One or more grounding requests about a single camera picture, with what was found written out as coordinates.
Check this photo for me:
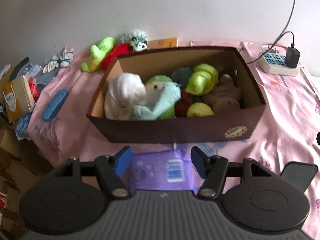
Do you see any pink bed sheet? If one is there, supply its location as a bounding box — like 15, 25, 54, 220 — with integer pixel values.
20, 57, 319, 239

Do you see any red plush toy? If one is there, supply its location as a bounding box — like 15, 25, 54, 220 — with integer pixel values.
100, 43, 133, 70

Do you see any tan paper bag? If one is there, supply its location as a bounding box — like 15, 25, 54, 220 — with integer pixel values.
3, 75, 35, 124

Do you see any green smiling plush toy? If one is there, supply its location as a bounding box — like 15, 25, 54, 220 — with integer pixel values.
145, 75, 176, 120

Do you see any blue glasses case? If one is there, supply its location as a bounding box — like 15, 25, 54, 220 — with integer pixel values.
41, 89, 69, 121

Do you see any neon yellow knotted cloth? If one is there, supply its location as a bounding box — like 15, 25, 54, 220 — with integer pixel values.
185, 63, 219, 96

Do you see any yellow book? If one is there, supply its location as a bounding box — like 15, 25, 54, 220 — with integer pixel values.
148, 37, 178, 50

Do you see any brown cardboard box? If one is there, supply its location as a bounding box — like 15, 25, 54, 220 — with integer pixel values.
87, 46, 266, 144

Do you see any grey power cable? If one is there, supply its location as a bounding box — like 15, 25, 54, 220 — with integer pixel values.
246, 0, 301, 65

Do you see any yellow plush ball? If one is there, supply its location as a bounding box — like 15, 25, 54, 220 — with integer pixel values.
187, 102, 214, 118

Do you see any purple plastic package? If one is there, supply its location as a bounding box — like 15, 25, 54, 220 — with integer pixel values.
127, 149, 194, 193

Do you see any green yellow plush toy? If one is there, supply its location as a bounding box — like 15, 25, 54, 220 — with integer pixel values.
81, 37, 115, 73

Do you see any white power strip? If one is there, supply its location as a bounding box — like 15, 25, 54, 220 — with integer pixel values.
258, 53, 300, 76

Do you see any black power adapter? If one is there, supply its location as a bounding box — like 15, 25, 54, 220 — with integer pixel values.
285, 47, 300, 68

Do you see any white panda plush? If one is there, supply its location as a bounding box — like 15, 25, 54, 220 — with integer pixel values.
120, 29, 148, 52

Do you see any light teal cloth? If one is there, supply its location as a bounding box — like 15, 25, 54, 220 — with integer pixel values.
133, 82, 181, 121

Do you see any white knotted cloth toy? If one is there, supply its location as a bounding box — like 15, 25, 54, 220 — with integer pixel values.
42, 47, 75, 74

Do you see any beige plush bear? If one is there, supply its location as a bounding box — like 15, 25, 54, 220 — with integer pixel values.
202, 74, 242, 114

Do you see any white fluffy towel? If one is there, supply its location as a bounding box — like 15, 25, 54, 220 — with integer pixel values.
104, 73, 146, 120

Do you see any teal fluffy plush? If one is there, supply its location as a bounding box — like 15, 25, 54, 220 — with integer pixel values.
171, 67, 193, 87

